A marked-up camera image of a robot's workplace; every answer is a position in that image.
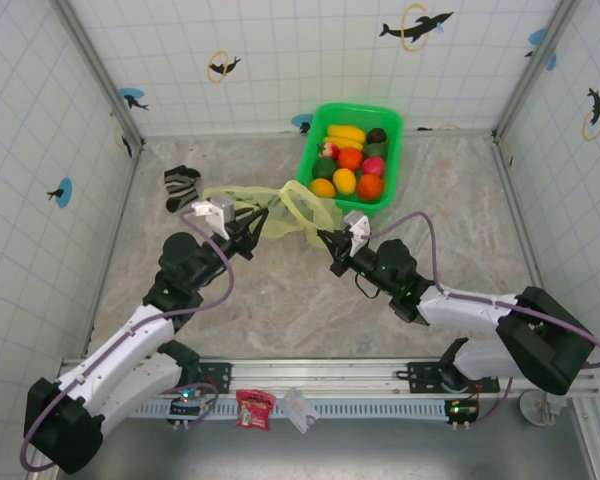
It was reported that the clear plastic disc fixture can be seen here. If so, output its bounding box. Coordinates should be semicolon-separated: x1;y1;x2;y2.
518;389;567;427

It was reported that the aluminium frame post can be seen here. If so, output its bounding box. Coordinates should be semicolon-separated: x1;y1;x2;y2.
492;0;582;144
54;0;145;151

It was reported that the orange-yellow fake mango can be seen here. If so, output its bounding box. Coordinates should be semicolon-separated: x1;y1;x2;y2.
308;178;337;200

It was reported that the grey slotted cable duct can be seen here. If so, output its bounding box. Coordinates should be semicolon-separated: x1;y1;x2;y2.
129;399;456;420

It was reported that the yellow fake lemon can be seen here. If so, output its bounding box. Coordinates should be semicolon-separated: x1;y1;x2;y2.
332;167;357;194

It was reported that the red-orange fake orange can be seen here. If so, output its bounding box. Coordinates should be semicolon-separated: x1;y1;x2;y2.
356;173;385;201

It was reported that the small circuit board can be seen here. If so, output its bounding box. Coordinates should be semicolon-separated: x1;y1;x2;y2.
444;397;480;431
167;384;205;430

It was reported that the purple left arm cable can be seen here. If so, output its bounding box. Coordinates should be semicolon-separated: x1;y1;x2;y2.
18;212;235;474

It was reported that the white plastic card packet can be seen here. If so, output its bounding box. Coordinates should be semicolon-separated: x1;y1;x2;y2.
282;387;321;435

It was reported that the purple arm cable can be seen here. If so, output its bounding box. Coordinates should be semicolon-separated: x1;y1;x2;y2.
18;212;235;474
364;210;600;431

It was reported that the green round fake lime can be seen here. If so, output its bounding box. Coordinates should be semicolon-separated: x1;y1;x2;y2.
311;156;337;180

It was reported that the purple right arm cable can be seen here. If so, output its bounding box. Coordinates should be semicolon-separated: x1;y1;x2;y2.
364;210;600;431

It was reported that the yellow fake banana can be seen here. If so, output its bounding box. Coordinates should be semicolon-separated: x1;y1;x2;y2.
327;124;367;144

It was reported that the red snack packet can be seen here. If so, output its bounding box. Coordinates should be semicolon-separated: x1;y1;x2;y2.
234;388;273;431

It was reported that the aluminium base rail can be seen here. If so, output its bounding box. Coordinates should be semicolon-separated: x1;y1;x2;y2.
59;357;600;401

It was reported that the thin black wire loop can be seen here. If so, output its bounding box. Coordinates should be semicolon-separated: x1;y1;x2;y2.
353;272;382;300

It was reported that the green plastic basket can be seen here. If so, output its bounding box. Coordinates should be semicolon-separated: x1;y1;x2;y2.
296;102;405;217

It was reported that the aluminium frame bar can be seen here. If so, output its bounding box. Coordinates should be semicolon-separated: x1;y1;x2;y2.
79;142;146;357
140;127;497;140
492;134;545;299

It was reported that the black and grey striped sock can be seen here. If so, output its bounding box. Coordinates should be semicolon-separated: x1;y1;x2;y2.
162;164;202;214

